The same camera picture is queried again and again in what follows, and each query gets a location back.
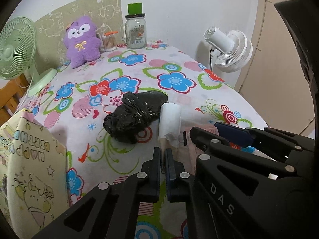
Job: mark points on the toothpick jar orange lid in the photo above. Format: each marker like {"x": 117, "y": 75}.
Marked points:
{"x": 109, "y": 41}

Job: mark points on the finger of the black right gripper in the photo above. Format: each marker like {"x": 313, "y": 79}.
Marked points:
{"x": 282, "y": 146}
{"x": 257, "y": 196}

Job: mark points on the black plastic bag bundle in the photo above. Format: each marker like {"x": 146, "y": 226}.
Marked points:
{"x": 137, "y": 111}

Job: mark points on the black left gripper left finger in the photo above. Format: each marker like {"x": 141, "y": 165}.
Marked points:
{"x": 109, "y": 211}

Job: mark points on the floral tablecloth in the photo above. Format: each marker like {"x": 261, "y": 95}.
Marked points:
{"x": 73, "y": 106}

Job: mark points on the purple plush toy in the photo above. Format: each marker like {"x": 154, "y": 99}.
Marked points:
{"x": 82, "y": 42}

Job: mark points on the white tissue pack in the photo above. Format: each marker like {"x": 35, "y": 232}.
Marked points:
{"x": 169, "y": 125}

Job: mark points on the beige wooden door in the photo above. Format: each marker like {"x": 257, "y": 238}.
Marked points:
{"x": 274, "y": 84}

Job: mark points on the white circulator fan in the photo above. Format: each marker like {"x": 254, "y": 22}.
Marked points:
{"x": 230, "y": 51}

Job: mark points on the glass jar with green lid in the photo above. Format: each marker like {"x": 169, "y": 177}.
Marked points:
{"x": 134, "y": 31}

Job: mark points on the green desk fan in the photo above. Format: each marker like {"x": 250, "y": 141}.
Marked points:
{"x": 19, "y": 53}

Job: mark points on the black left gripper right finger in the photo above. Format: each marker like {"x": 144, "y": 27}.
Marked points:
{"x": 180, "y": 188}

